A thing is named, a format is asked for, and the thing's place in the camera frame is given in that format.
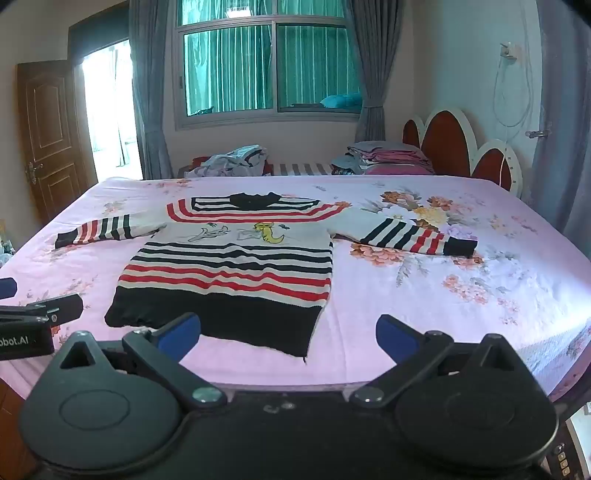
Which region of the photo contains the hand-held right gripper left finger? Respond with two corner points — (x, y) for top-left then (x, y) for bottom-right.
(59, 312), (228, 409)

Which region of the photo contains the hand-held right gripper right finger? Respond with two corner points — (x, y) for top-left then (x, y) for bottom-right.
(349, 314), (532, 409)

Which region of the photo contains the striped cartoon sweater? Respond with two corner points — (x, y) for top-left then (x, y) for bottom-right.
(54, 191), (478, 365)

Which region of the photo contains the stack of folded clothes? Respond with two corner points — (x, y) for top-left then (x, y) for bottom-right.
(332, 141), (435, 176)

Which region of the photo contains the pile of loose clothes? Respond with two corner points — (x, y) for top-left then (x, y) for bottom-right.
(185, 145), (271, 178)

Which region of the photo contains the pink floral bedsheet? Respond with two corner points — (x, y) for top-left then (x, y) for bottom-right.
(0, 175), (591, 402)

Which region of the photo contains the brown wooden door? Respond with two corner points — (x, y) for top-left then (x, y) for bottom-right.
(17, 60), (98, 227)

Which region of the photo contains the red and white headboard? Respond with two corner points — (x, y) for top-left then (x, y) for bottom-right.
(402, 108), (523, 199)

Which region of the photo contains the dark device with buttons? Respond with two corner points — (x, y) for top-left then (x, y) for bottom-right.
(549, 413), (591, 480)

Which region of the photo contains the grey window curtain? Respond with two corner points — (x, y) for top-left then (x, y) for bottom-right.
(128, 0), (174, 181)
(344, 0), (393, 144)

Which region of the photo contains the teal cloth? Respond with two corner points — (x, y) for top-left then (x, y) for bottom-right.
(321, 92), (363, 110)

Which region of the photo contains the window with teal curtain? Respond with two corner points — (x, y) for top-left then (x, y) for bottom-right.
(173, 0), (365, 131)

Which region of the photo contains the large grey curtain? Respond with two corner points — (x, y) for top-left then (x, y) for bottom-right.
(530, 0), (591, 234)

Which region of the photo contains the white cable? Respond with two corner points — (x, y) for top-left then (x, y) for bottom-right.
(492, 46), (535, 131)

